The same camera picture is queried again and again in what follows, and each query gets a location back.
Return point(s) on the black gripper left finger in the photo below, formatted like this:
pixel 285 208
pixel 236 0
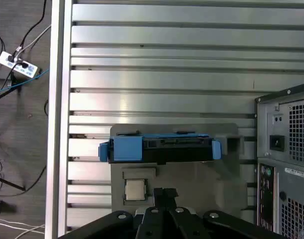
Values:
pixel 147 224

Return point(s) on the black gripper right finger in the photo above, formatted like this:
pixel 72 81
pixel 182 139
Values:
pixel 184 224

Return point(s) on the hard disk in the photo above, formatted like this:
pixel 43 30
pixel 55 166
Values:
pixel 127 149

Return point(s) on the silver CPU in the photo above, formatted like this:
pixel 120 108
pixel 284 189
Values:
pixel 135 189

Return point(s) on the grey parts rack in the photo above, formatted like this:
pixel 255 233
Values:
pixel 204 179

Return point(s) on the black PC case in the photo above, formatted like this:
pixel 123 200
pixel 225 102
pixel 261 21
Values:
pixel 281 129

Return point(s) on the black tripod leg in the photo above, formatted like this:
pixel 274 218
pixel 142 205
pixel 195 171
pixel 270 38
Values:
pixel 7 183

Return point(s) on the white power strip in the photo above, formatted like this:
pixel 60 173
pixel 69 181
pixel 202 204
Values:
pixel 20 66

